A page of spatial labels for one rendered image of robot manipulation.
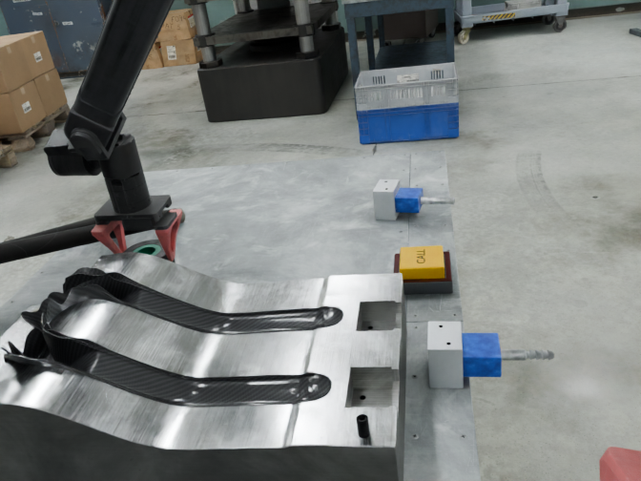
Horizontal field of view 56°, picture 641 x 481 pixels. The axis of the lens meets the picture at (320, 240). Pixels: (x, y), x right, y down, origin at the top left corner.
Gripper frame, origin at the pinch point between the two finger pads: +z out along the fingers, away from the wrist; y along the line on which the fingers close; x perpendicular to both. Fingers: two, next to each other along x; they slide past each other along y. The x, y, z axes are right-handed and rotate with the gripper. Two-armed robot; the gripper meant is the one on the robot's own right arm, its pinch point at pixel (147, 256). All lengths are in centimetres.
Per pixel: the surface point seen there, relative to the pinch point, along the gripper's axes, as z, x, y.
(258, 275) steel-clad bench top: 2.1, 2.9, -18.7
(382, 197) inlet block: -2.5, -13.4, -37.2
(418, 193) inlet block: -2.4, -14.6, -43.0
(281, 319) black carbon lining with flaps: -6.8, 25.1, -28.0
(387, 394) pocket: -6, 35, -40
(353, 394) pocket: -5, 35, -37
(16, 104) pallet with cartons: 63, -320, 249
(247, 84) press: 66, -344, 80
